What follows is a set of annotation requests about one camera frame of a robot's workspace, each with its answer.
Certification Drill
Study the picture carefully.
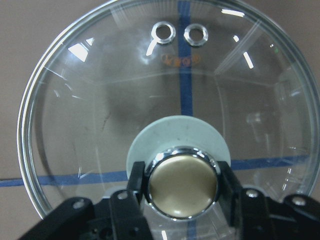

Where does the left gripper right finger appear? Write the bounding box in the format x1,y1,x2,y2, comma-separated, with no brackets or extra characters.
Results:
217,161,320,240

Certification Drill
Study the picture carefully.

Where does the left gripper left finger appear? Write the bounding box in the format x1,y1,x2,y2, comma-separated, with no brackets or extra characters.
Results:
21,161,153,240

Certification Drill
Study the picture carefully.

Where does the glass pot lid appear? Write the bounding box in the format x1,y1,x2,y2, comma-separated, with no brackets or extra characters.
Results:
17,0,320,240

